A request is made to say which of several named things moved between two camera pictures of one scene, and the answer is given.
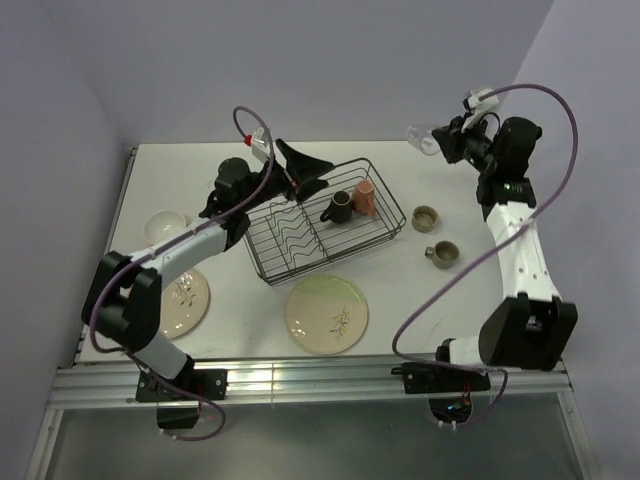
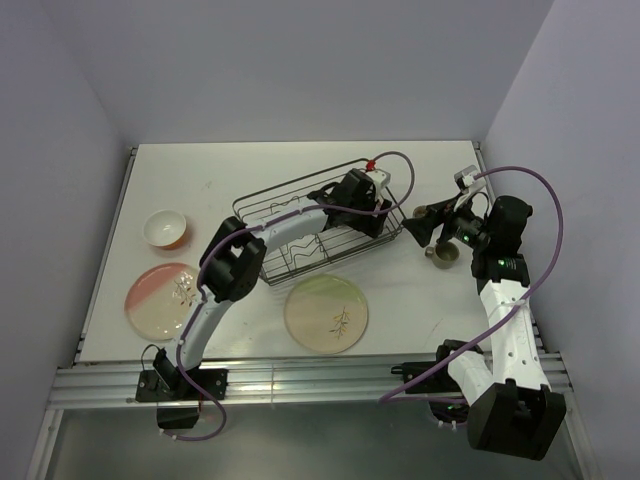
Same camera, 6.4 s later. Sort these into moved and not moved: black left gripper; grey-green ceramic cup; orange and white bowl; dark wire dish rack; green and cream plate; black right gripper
Moved: black right gripper; black left gripper
Not moved: dark wire dish rack; grey-green ceramic cup; green and cream plate; orange and white bowl
